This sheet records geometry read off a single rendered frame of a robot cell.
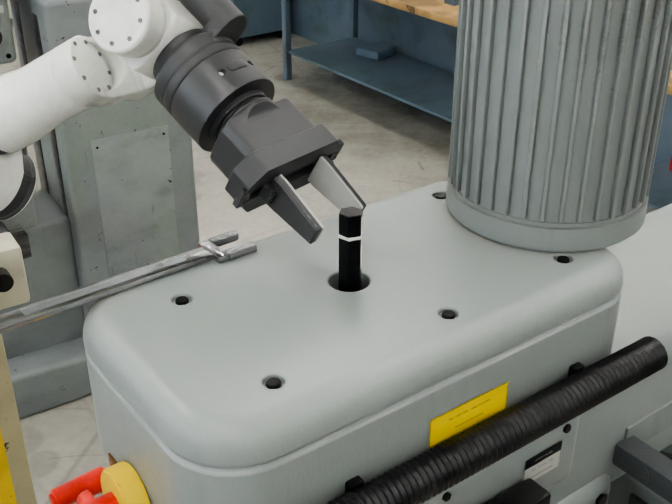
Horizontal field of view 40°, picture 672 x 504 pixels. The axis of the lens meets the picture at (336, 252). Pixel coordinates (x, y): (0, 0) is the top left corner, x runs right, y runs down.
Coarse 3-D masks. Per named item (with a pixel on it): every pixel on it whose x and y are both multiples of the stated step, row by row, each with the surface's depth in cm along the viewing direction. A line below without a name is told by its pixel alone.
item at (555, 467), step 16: (560, 432) 91; (576, 432) 93; (528, 448) 89; (544, 448) 90; (560, 448) 92; (496, 464) 86; (512, 464) 88; (528, 464) 90; (544, 464) 92; (560, 464) 94; (464, 480) 84; (480, 480) 86; (496, 480) 87; (512, 480) 89; (544, 480) 93; (560, 480) 95; (448, 496) 83; (464, 496) 85; (480, 496) 87
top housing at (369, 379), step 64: (256, 256) 86; (320, 256) 86; (384, 256) 86; (448, 256) 86; (512, 256) 86; (576, 256) 86; (128, 320) 76; (192, 320) 76; (256, 320) 76; (320, 320) 76; (384, 320) 76; (448, 320) 76; (512, 320) 78; (576, 320) 83; (128, 384) 71; (192, 384) 69; (256, 384) 69; (320, 384) 69; (384, 384) 71; (448, 384) 75; (512, 384) 81; (128, 448) 75; (192, 448) 65; (256, 448) 65; (320, 448) 68; (384, 448) 73
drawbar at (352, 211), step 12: (348, 216) 78; (360, 216) 78; (348, 228) 78; (360, 228) 79; (360, 240) 79; (348, 252) 80; (360, 252) 80; (348, 264) 80; (360, 264) 81; (348, 276) 81; (360, 276) 82; (348, 288) 81; (360, 288) 82
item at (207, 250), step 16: (208, 240) 87; (224, 240) 88; (176, 256) 85; (192, 256) 85; (208, 256) 85; (224, 256) 85; (240, 256) 86; (128, 272) 82; (144, 272) 82; (160, 272) 82; (80, 288) 80; (96, 288) 80; (112, 288) 80; (128, 288) 81; (32, 304) 77; (48, 304) 77; (64, 304) 77; (80, 304) 78; (0, 320) 75; (16, 320) 75; (32, 320) 76
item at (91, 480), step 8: (88, 472) 86; (96, 472) 86; (72, 480) 86; (80, 480) 86; (88, 480) 86; (96, 480) 86; (56, 488) 85; (64, 488) 85; (72, 488) 85; (80, 488) 85; (88, 488) 85; (96, 488) 86; (56, 496) 84; (64, 496) 84; (72, 496) 85
